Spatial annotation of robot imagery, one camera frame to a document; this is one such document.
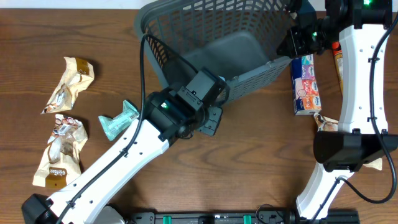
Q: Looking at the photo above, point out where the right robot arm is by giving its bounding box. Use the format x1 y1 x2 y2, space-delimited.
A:
277 0 397 223

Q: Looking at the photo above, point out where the cream brown snack bag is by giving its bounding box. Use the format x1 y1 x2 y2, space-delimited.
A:
32 114 88 189

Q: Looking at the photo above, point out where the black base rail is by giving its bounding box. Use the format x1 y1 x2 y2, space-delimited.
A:
127 208 360 224

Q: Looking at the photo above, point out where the orange cracker package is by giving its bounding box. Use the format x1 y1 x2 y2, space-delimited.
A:
332 42 343 93

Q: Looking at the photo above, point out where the cream snack bag right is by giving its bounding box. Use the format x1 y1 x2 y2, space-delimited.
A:
313 113 382 170

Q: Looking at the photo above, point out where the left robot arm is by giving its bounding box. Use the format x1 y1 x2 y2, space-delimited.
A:
21 69 229 224

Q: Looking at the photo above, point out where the teal snack wrapper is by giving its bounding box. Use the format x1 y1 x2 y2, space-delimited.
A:
98 100 139 141

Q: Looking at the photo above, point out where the colourful tissue pack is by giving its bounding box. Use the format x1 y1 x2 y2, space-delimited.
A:
290 54 322 115

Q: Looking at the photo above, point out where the grey plastic basket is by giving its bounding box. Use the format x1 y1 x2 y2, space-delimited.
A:
134 0 294 103

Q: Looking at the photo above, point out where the cream crumpled snack bag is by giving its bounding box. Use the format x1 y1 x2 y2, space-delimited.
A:
41 57 95 114

